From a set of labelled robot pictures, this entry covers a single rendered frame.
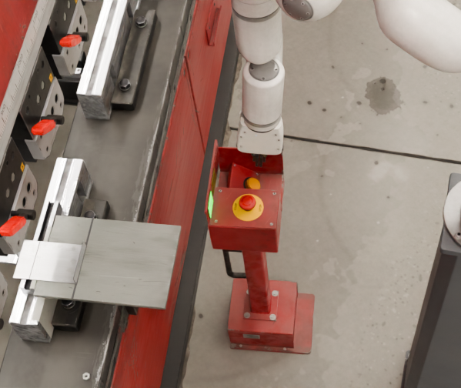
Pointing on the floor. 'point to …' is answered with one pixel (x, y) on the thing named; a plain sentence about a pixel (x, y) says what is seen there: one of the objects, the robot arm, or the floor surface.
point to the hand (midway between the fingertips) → (259, 157)
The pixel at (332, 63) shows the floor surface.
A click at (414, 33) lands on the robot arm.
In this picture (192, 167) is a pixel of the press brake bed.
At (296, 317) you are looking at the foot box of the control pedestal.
